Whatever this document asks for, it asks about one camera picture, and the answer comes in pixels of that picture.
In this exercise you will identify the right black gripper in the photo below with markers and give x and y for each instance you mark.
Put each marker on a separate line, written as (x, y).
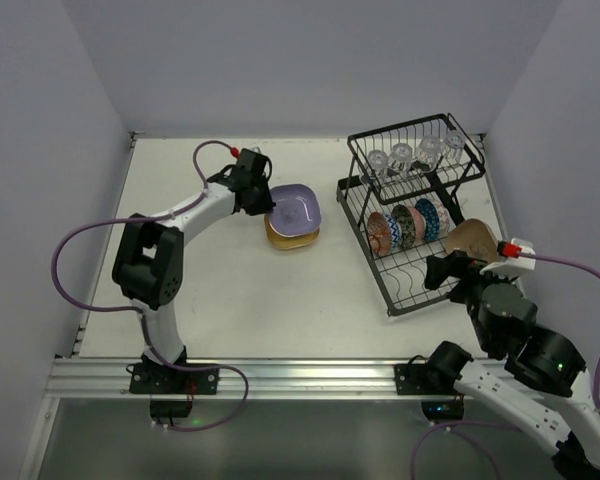
(450, 270)

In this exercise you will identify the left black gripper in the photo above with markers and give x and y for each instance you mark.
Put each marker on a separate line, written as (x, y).
(259, 198)

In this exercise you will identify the brown square panda plate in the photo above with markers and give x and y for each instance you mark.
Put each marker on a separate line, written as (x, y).
(475, 238)

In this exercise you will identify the purple square panda plate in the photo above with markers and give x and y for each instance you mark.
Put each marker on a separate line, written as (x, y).
(296, 211)

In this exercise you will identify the yellow square panda plate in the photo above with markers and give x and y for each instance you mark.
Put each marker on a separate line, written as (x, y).
(288, 243)

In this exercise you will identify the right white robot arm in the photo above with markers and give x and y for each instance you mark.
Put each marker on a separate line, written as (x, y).
(556, 400)

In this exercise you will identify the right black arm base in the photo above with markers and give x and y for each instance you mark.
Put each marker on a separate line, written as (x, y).
(425, 380)

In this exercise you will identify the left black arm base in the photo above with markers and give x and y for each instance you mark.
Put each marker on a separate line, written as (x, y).
(172, 391)

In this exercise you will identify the blue dotted small bowl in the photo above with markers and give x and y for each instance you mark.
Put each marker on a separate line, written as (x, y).
(430, 214)

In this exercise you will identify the dark green small bowl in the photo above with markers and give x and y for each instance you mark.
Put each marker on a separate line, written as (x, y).
(406, 218)

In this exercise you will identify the clear glass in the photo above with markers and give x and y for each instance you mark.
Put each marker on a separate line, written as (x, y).
(378, 163)
(453, 146)
(400, 159)
(428, 153)

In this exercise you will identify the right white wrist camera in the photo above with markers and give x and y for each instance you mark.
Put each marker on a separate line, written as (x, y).
(512, 261)

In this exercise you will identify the black wire dish rack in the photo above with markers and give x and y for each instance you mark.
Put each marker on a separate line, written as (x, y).
(399, 272)

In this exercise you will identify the aluminium mounting rail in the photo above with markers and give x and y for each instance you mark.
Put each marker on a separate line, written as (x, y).
(277, 379)

